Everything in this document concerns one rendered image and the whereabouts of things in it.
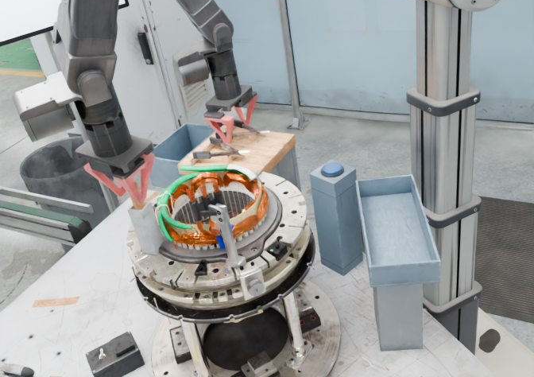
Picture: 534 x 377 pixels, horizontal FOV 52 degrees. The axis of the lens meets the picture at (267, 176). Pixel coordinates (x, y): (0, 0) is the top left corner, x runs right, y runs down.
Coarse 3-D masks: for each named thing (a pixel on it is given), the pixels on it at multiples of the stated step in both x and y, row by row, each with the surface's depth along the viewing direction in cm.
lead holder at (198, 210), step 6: (204, 198) 79; (216, 198) 80; (222, 198) 81; (192, 204) 79; (198, 204) 80; (204, 204) 80; (192, 210) 80; (198, 210) 80; (204, 210) 80; (210, 210) 80; (198, 216) 80
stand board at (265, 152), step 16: (224, 128) 134; (240, 128) 132; (240, 144) 126; (256, 144) 124; (272, 144) 123; (288, 144) 124; (208, 160) 122; (224, 160) 120; (240, 160) 119; (256, 160) 118; (272, 160) 118
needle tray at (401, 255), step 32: (384, 192) 107; (416, 192) 100; (384, 224) 100; (416, 224) 98; (384, 256) 93; (416, 256) 92; (384, 288) 98; (416, 288) 97; (384, 320) 102; (416, 320) 101
